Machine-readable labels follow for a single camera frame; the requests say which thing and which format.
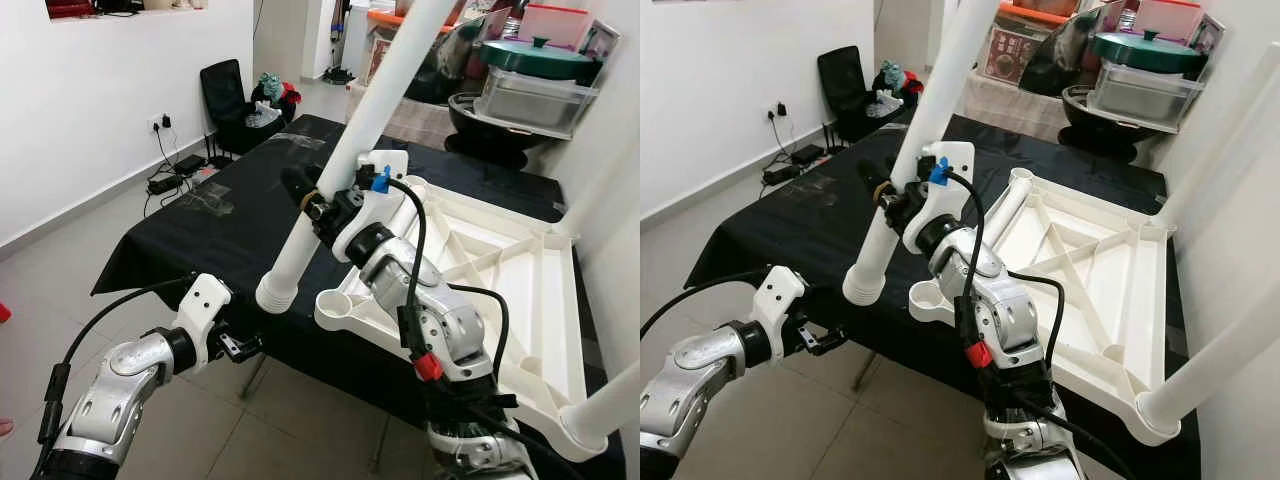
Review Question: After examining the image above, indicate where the pink box red lid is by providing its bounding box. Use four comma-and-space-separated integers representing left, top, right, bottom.
1135, 0, 1204, 43
517, 3, 591, 51

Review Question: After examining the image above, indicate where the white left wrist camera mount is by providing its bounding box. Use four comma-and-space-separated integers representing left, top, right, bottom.
752, 265, 809, 363
178, 273, 234, 373

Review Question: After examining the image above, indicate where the black wok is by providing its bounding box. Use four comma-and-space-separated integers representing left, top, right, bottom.
1060, 85, 1166, 161
447, 92, 561, 169

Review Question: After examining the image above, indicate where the black plastic bag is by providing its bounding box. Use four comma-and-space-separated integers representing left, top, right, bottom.
1020, 10, 1101, 96
430, 15, 501, 106

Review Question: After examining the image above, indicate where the green pot lid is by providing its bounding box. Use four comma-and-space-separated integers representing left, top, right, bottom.
482, 38, 596, 81
1092, 30, 1206, 73

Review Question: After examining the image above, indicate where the black tablecloth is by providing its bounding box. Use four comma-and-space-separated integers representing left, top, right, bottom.
685, 103, 1201, 480
92, 113, 626, 480

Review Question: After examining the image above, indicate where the beige cloth covered stand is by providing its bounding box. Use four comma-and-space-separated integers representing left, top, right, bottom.
345, 80, 451, 151
962, 70, 1071, 141

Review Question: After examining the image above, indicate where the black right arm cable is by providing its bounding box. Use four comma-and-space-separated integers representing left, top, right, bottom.
940, 168, 1136, 480
380, 175, 513, 386

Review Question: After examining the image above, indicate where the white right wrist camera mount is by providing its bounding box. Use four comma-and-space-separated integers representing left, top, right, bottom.
330, 150, 411, 263
900, 142, 976, 251

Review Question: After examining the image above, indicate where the grey printed box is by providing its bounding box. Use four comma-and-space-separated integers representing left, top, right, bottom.
1190, 13, 1226, 76
580, 20, 621, 86

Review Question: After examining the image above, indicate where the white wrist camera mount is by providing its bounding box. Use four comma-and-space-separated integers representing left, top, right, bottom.
900, 142, 976, 251
330, 150, 411, 263
752, 265, 809, 363
178, 273, 234, 373

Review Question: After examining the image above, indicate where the clear tape cross patch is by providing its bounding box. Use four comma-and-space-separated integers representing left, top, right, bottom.
790, 175, 846, 206
180, 185, 236, 216

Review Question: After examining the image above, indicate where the clear plastic storage box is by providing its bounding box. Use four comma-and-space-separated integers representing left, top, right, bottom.
475, 68, 601, 131
1085, 62, 1206, 126

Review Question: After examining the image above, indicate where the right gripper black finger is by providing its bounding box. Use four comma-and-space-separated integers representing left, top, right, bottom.
857, 158, 897, 207
282, 165, 325, 215

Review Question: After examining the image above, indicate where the orange lidded storage box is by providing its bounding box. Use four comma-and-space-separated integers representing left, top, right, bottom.
365, 10, 403, 86
985, 2, 1061, 86

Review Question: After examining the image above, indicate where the white plastic children table top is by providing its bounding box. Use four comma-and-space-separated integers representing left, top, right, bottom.
315, 175, 611, 461
908, 168, 1181, 446

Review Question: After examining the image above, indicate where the black floor cable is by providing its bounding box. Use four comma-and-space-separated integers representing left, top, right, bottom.
758, 115, 831, 206
140, 128, 216, 216

